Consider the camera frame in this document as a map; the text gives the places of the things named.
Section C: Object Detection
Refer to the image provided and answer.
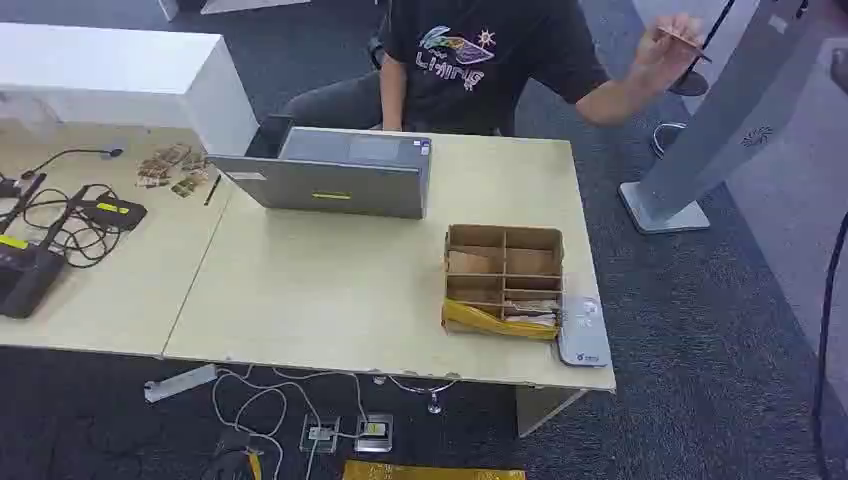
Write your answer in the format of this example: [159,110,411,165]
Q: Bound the loose dark card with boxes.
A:
[170,174,205,199]

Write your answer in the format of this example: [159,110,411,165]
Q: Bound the small black labelled device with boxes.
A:
[78,193,148,233]

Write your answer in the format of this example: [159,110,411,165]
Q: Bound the thin cable with hook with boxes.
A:
[370,374,459,417]

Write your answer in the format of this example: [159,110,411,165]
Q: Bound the grey kiosk stand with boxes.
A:
[617,0,831,236]

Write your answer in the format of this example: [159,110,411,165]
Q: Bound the pale table leg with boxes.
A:
[515,386,588,439]

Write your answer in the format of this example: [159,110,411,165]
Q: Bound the white cable loop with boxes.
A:
[651,121,689,161]

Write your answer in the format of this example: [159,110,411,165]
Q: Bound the white panel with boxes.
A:
[156,0,313,21]

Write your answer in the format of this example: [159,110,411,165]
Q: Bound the black router with antennas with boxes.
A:
[0,173,91,321]

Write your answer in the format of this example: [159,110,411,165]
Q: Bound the yellow sheet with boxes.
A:
[342,460,527,480]

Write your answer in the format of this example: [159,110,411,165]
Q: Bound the white floor cable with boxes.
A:
[211,367,370,480]

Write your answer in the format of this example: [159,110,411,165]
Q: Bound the floor socket with white plug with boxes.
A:
[299,414,342,455]

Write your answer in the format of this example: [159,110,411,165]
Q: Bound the floor socket with yellow label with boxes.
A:
[354,413,395,455]

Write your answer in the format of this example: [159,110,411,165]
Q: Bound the pale card stack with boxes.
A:
[504,299,562,328]

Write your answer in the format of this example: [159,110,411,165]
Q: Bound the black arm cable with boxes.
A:
[811,211,848,480]

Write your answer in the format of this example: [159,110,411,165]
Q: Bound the black object with yellow strap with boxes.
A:
[198,429,266,480]

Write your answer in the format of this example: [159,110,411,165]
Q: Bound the wooden compartment card box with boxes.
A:
[441,223,566,343]

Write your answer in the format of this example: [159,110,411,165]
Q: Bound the person's left hand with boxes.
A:
[627,13,707,86]

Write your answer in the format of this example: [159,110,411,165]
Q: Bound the playing card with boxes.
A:
[655,25,714,65]

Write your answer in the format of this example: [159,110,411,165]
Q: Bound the clear plastic bag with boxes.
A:
[0,91,62,138]

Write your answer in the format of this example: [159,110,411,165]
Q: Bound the grey laptop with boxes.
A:
[206,125,433,221]

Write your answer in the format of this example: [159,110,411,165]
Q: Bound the pile of cards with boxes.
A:
[135,143,209,189]

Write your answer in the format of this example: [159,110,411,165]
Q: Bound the grey card reader device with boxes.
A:
[556,294,613,370]

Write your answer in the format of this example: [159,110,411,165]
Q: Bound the white power strip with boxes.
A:
[143,363,219,404]

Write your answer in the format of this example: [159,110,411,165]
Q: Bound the black stanchion post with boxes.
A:
[667,0,738,98]

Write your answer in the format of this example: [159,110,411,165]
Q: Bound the person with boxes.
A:
[281,0,611,137]

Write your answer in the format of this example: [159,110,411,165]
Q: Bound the tangled black cables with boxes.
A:
[16,184,125,270]

